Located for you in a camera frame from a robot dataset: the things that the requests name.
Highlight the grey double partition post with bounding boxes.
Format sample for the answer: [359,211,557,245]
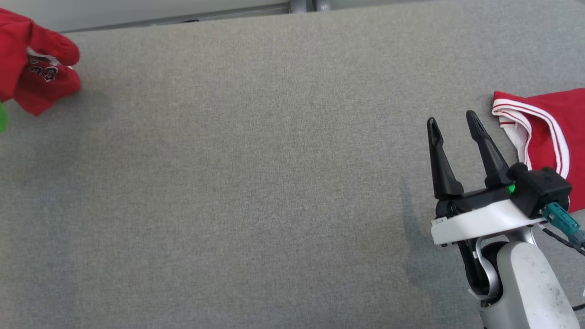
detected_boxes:
[289,0,332,13]

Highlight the red shorts with white stripe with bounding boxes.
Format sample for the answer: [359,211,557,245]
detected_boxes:
[0,8,82,117]

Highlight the red jersey with white sleeves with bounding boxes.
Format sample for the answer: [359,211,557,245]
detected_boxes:
[491,88,585,213]

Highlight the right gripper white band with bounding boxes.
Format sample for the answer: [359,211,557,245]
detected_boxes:
[426,110,547,246]

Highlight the right camera cable teal plug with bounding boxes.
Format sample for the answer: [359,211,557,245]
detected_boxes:
[542,202,585,256]

